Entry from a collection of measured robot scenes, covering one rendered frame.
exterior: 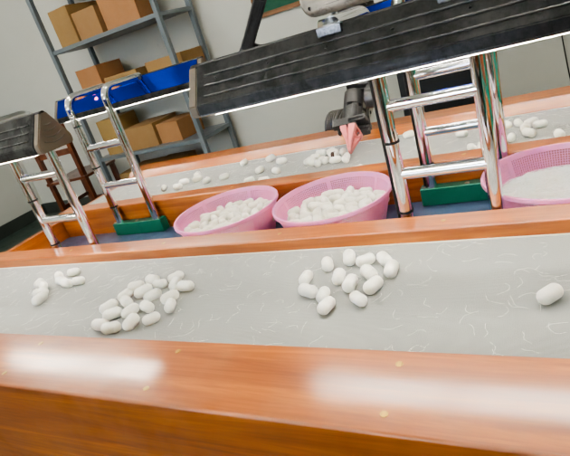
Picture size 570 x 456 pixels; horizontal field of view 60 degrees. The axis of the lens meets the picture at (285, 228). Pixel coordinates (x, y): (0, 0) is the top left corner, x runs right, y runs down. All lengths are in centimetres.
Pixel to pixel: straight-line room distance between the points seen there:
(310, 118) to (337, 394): 324
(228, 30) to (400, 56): 326
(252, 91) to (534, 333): 46
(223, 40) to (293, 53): 320
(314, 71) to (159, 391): 45
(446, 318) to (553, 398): 19
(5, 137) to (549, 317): 96
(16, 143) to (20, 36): 420
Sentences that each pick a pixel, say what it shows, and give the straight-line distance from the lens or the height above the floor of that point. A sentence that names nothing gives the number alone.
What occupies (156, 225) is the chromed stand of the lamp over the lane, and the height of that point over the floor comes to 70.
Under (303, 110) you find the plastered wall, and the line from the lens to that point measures 370.
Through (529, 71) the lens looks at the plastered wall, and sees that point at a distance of 337.
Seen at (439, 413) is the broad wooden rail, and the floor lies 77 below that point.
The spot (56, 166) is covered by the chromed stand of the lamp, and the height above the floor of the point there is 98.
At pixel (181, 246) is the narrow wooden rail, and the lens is 108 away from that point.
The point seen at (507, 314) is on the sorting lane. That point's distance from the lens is 66.
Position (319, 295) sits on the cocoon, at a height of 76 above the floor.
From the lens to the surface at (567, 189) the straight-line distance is 98.
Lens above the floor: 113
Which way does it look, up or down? 22 degrees down
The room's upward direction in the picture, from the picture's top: 18 degrees counter-clockwise
